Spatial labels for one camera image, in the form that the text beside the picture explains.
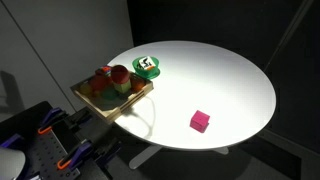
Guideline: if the pink block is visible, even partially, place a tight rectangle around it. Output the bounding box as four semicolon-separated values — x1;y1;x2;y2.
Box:
189;109;211;134

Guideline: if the wooden tray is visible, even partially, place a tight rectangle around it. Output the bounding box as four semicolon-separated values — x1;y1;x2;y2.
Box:
69;71;155;125

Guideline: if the green block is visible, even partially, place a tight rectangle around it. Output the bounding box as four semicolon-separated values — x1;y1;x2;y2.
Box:
101;87;119;101

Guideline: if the orange block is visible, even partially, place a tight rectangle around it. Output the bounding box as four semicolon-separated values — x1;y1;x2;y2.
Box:
90;74;109;91

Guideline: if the orange ball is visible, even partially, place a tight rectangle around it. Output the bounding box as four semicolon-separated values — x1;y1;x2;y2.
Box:
131;78;147;92

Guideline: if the black white printed cube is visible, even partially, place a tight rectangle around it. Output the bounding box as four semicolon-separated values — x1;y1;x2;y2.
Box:
138;56;157;71

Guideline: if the green bowl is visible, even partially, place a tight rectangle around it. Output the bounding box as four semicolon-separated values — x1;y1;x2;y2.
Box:
131;55;161;80

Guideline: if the yellow-green cube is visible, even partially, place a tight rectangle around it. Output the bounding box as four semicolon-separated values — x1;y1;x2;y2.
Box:
113;79;132;95

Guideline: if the red ball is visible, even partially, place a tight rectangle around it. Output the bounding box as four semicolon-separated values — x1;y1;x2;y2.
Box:
110;64;131;84

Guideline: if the multicolour printed cube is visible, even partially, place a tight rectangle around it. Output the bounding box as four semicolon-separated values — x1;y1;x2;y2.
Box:
95;65;113;77

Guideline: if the yellow ball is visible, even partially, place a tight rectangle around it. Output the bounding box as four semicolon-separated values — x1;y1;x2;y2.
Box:
79;82;94;96

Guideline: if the black perforated board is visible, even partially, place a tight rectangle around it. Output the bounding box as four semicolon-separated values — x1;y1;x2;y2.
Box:
19;128;81;180

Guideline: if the white rounded object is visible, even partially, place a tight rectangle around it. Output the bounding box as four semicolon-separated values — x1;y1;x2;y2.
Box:
0;147;27;180

